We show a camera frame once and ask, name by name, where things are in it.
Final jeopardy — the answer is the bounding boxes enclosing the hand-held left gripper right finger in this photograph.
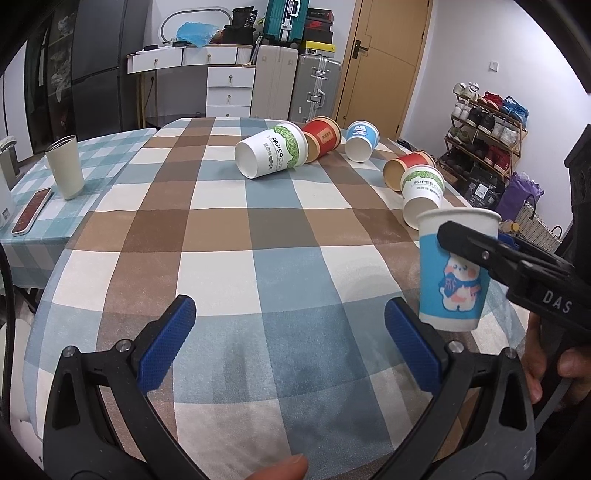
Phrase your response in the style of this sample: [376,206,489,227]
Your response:
[374,296,537,480]

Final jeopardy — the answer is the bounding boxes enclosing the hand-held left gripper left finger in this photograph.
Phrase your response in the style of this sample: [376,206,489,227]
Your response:
[42,294,197,480]

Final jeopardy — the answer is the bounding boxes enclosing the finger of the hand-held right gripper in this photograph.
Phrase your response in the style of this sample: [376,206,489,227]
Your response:
[437,220,532,289]
[499,236,574,269]

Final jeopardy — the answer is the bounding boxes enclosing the blue cartoon paper cup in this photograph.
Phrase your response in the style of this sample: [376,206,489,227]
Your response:
[417,207,502,332]
[345,121,380,162]

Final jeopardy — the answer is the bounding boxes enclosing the white green-print paper cup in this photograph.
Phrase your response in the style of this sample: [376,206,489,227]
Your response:
[400,165,445,229]
[235,122,309,181]

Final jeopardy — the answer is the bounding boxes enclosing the red paper cup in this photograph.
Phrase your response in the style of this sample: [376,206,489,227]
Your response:
[302,116,342,164]
[383,151,436,191]

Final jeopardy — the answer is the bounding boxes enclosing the person's right hand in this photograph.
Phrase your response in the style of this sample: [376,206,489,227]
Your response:
[521,318,591,408]

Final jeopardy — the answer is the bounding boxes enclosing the person's left hand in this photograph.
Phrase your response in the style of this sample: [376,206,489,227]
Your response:
[239,453,310,480]

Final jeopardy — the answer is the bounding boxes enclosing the woven basket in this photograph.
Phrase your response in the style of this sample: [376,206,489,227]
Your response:
[514,196,565,253]

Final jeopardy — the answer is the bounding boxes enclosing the black printed sack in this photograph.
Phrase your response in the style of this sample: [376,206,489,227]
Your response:
[462,166,507,208]

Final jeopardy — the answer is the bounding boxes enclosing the purple bag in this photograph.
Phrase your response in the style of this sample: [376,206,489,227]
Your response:
[496,172,546,223]

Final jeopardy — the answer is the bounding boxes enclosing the person's black clothing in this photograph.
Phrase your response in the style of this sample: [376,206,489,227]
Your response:
[554,124,591,278]

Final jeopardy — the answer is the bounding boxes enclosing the wooden shoe rack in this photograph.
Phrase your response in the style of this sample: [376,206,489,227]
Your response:
[438,83,528,182]

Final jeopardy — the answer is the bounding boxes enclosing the rows of shoes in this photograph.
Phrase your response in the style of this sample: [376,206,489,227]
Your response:
[445,82,528,171]

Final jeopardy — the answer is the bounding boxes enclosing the brown blue checked tablecloth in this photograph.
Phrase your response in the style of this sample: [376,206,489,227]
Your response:
[23,116,529,480]

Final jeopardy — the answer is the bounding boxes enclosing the smartphone with red screen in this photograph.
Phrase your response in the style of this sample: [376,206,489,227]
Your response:
[11,187,54,236]

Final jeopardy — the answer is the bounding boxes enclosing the wooden door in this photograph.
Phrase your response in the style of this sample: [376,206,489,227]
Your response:
[335,0,432,139]

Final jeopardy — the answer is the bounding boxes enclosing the light blue checked tablecloth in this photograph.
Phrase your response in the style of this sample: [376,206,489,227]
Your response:
[0,128,158,289]

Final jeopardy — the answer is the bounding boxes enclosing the beige insulated tumbler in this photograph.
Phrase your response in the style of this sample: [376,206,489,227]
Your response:
[45,135,85,200]

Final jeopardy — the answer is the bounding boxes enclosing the silver suitcase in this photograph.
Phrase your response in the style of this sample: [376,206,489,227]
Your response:
[289,54,343,125]

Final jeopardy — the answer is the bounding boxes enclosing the beige suitcase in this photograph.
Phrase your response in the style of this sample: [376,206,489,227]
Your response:
[250,45,299,121]

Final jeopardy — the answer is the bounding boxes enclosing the white drawer cabinet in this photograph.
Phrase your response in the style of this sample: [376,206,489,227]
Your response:
[206,66,256,118]

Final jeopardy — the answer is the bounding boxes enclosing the stack of black boxes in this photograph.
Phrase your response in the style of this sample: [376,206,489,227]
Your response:
[302,9,334,56]

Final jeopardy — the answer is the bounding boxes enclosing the dark refrigerator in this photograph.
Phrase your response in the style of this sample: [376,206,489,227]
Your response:
[71,0,151,139]

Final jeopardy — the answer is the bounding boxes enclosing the teal suitcase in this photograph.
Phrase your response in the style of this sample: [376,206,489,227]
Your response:
[264,0,311,45]

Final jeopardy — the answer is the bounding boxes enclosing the white vanity desk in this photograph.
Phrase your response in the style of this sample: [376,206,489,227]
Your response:
[127,44,257,130]

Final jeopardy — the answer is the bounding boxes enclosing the dark glass cabinet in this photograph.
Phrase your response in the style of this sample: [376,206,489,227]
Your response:
[23,14,75,145]

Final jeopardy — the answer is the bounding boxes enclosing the blue plastic bag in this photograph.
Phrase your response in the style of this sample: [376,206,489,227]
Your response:
[177,21,220,48]

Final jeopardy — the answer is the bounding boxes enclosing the black bag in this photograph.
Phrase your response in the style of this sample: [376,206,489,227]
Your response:
[223,6,259,45]

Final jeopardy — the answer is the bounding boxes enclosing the oval mirror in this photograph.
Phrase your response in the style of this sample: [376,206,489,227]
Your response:
[161,6,232,45]

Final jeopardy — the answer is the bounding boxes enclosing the black cable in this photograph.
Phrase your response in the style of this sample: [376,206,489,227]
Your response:
[0,244,17,416]

